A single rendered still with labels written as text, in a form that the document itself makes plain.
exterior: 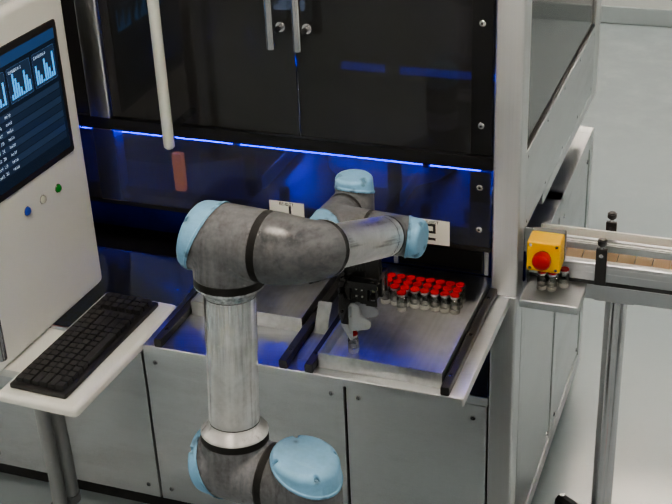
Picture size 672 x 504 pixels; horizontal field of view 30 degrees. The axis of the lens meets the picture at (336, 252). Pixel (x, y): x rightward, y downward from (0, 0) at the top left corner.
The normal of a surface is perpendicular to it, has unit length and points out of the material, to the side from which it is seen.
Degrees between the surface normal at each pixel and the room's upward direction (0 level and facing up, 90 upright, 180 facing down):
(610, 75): 0
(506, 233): 90
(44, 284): 90
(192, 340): 0
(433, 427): 90
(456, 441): 90
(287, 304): 0
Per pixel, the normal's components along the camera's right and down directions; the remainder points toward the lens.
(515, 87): -0.34, 0.46
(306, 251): 0.47, 0.04
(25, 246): 0.93, 0.14
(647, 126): -0.04, -0.88
